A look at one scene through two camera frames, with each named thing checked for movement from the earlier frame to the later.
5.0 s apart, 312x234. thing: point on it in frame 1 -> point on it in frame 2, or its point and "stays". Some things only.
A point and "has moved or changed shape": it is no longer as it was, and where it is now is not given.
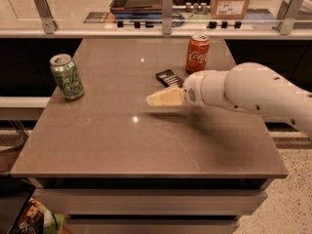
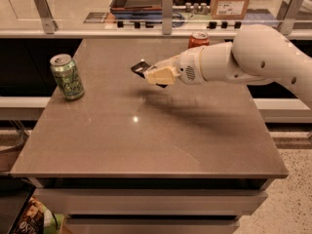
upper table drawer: (152, 202) stays
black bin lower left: (16, 194) stays
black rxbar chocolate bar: (170, 79) has moved or changed shape
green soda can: (65, 73) stays
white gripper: (191, 89) -> (189, 66)
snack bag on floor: (31, 219) stays
